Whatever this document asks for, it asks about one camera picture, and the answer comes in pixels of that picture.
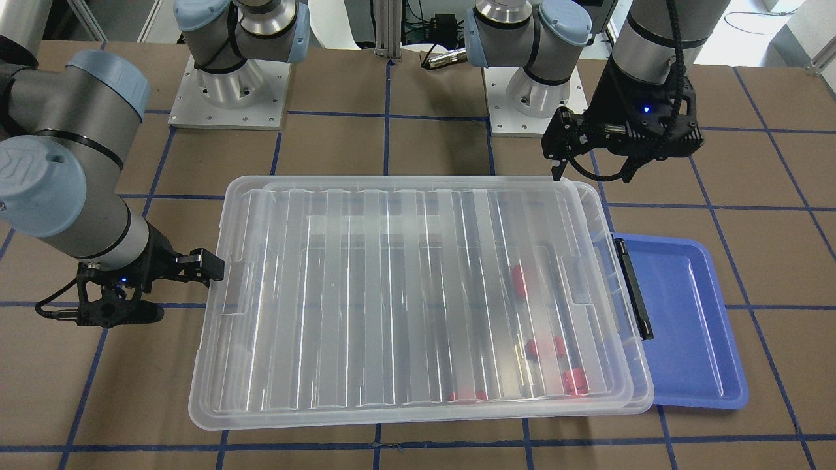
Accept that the clear plastic storage box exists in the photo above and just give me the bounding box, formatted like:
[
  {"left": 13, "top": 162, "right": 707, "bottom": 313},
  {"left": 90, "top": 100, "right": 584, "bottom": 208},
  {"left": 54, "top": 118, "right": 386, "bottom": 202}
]
[{"left": 225, "top": 181, "right": 654, "bottom": 428}]

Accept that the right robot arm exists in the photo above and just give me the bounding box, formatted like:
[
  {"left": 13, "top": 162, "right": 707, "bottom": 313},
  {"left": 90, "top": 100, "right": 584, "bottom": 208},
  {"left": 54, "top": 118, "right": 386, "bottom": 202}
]
[{"left": 1, "top": 1, "right": 310, "bottom": 328}]

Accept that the aluminium frame post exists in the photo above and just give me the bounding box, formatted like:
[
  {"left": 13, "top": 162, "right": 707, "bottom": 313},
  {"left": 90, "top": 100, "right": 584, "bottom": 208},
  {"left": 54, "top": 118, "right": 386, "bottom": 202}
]
[{"left": 372, "top": 0, "right": 404, "bottom": 63}]

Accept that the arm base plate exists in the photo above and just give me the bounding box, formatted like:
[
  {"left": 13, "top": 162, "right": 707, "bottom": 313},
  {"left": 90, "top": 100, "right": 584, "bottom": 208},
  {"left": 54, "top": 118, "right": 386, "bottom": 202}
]
[
  {"left": 483, "top": 67, "right": 588, "bottom": 138},
  {"left": 168, "top": 57, "right": 292, "bottom": 131}
]

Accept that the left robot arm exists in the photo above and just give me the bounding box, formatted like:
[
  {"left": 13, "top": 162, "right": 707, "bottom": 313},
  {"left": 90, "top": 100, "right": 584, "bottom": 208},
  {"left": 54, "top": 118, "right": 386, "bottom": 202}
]
[{"left": 464, "top": 1, "right": 728, "bottom": 183}]

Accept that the blue plastic tray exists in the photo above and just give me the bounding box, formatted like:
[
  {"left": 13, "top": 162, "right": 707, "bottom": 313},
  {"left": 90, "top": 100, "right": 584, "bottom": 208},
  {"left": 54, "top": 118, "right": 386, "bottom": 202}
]
[{"left": 614, "top": 233, "right": 749, "bottom": 410}]

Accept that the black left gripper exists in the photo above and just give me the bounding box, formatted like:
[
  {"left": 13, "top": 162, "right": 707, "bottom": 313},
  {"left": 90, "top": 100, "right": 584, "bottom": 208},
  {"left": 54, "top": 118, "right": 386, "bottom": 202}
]
[{"left": 541, "top": 59, "right": 705, "bottom": 183}]

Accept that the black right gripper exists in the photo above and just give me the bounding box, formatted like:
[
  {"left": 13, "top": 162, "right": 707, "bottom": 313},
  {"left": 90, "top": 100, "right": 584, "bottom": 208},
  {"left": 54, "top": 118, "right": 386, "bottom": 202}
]
[{"left": 75, "top": 223, "right": 226, "bottom": 328}]

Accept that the clear plastic box lid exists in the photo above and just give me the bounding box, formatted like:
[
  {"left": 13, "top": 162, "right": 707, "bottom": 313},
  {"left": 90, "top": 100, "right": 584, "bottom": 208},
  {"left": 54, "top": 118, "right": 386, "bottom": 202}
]
[{"left": 188, "top": 175, "right": 635, "bottom": 431}]

